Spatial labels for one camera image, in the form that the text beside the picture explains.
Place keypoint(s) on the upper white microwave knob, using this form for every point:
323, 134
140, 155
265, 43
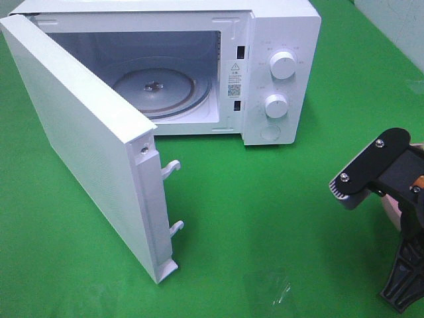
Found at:
283, 64

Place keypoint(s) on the pink plate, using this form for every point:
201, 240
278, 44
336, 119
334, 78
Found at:
392, 208

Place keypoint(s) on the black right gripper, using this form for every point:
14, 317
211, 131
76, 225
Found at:
405, 283

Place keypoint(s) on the glass microwave turntable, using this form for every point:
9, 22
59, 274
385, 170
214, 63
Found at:
162, 92

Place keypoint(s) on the white microwave door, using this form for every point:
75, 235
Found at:
104, 141

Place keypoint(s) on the white microwave knob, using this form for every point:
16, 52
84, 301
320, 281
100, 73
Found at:
276, 106
283, 64

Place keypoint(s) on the lower white microwave knob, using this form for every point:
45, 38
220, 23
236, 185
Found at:
276, 106

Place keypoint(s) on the white microwave oven body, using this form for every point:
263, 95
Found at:
228, 42

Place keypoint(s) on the round microwave door button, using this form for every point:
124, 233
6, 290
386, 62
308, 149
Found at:
270, 133

